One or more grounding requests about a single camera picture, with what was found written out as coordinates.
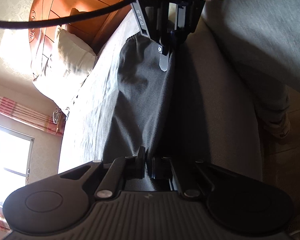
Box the dark grey trousers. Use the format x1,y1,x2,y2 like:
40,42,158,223
103,34,210,191

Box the pastel patchwork bed sheet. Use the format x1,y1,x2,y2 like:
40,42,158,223
57,10,263,181

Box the pink checked right curtain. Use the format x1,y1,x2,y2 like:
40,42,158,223
0,96,64,137

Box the cream printed pillow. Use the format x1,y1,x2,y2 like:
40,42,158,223
33,26,97,115

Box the orange wooden headboard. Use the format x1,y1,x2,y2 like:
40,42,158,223
29,0,131,53

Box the window with white frame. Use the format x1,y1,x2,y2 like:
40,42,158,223
0,126,34,207

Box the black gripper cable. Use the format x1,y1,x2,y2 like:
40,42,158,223
0,0,151,30

